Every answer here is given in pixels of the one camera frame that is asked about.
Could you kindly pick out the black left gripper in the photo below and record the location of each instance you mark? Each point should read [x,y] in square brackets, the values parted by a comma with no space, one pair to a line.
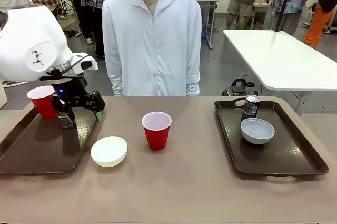
[72,89]

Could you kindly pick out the black drink can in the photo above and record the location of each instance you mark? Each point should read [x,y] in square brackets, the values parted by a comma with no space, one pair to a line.
[250,109]
[66,121]

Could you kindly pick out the red plastic cup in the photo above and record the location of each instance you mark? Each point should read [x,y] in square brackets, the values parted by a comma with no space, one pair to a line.
[156,134]
[43,102]

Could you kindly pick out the white bowl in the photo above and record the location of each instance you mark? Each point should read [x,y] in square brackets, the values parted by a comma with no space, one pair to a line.
[256,131]
[109,153]

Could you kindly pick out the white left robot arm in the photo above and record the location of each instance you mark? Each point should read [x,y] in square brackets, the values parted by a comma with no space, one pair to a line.
[26,37]

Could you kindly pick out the person's left forearm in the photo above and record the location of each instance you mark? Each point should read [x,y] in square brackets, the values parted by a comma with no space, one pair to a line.
[192,79]

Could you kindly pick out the dark brown serving tray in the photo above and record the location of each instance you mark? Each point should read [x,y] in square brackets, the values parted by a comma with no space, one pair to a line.
[39,145]
[289,150]

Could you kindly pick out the person in white hoodie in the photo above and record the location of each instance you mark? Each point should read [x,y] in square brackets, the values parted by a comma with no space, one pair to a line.
[152,44]

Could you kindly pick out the bystander in dark trousers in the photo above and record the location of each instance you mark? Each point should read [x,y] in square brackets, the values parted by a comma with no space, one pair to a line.
[76,5]

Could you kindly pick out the black wheeled device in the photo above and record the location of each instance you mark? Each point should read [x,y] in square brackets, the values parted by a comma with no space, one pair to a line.
[238,87]

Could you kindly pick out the grey background desk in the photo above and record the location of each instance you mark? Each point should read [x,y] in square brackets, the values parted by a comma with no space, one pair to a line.
[209,8]

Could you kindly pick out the white folding table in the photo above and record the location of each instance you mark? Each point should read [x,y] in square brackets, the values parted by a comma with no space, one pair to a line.
[284,58]

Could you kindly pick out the black vertical pole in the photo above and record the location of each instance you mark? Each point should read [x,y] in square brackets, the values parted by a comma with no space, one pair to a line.
[282,2]

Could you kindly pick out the bystander in orange trousers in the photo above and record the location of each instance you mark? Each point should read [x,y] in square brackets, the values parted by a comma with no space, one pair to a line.
[317,23]

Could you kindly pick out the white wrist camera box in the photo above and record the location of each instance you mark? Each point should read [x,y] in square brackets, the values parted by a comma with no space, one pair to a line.
[84,64]

